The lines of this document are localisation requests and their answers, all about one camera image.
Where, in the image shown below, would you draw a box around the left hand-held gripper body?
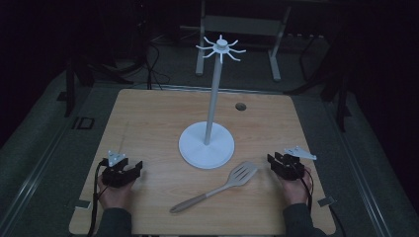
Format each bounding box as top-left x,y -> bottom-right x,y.
100,149 -> 132,189

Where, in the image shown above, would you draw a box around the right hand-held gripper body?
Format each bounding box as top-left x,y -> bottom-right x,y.
276,145 -> 318,182

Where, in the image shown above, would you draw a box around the grey slotted spatula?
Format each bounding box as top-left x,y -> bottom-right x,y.
169,160 -> 259,214

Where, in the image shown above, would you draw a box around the white hook rack stand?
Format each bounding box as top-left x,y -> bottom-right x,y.
178,34 -> 248,171

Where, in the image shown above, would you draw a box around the person's left hand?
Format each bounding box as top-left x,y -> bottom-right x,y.
97,177 -> 136,210

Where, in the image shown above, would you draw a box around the person's right hand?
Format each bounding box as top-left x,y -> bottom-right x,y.
278,167 -> 314,206

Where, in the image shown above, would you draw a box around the grey table clamp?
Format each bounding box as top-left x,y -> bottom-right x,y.
316,196 -> 336,208
74,198 -> 92,210

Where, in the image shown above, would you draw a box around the black floor socket plate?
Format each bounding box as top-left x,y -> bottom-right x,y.
71,116 -> 96,130

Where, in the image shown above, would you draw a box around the dark metal stand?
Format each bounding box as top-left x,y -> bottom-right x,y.
63,55 -> 135,119
286,33 -> 353,133

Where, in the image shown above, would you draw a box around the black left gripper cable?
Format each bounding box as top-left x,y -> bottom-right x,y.
86,159 -> 111,237

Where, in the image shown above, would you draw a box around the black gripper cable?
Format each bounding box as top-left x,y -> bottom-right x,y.
295,164 -> 316,215
86,159 -> 111,237

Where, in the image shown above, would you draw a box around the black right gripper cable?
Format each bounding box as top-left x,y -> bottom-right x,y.
295,164 -> 316,215

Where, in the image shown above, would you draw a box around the black floor cables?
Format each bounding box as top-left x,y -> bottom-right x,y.
143,41 -> 172,91

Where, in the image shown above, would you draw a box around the grey metal table frame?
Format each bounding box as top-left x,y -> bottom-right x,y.
195,0 -> 293,83

